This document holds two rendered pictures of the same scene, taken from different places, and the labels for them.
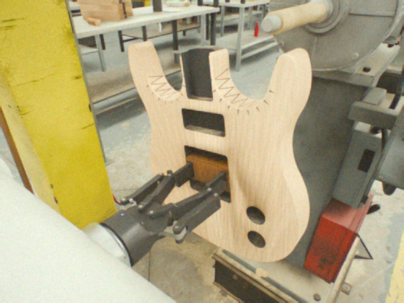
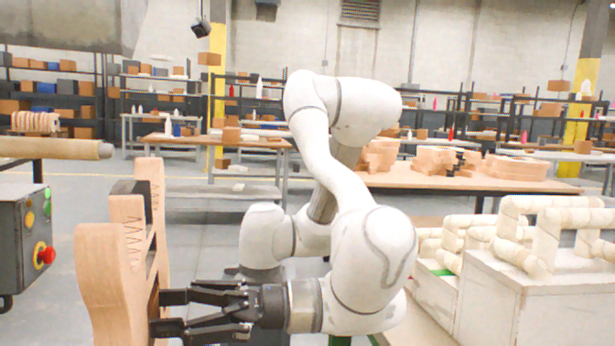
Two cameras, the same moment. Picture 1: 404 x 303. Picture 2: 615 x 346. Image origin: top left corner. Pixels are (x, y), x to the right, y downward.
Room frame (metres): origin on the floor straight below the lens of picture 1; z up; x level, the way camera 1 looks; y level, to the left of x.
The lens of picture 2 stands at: (0.73, 0.56, 1.34)
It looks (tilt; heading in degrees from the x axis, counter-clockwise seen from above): 10 degrees down; 220
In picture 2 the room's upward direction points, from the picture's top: 4 degrees clockwise
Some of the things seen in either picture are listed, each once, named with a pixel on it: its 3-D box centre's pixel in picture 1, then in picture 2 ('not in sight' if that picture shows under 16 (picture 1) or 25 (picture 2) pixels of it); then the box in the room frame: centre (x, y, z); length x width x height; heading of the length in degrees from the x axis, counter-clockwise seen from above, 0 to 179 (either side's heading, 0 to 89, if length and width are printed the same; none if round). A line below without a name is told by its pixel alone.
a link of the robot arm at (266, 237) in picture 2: not in sight; (264, 232); (-0.30, -0.48, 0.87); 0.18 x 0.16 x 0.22; 145
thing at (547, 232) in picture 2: not in sight; (544, 248); (0.02, 0.45, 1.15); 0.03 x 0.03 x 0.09
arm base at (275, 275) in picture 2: not in sight; (254, 268); (-0.27, -0.50, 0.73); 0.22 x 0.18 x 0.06; 134
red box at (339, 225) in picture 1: (340, 226); not in sight; (0.71, -0.52, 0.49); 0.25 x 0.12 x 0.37; 141
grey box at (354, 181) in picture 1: (379, 125); not in sight; (0.71, -0.52, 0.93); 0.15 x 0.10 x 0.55; 141
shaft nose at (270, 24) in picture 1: (270, 24); (106, 150); (0.43, -0.10, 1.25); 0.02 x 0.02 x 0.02; 51
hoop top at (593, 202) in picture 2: not in sight; (552, 205); (-0.10, 0.44, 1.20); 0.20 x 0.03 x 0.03; 144
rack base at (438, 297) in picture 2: not in sight; (490, 292); (-0.17, 0.34, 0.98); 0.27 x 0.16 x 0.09; 145
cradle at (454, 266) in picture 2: not in sight; (453, 263); (-0.09, 0.29, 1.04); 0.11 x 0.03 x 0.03; 55
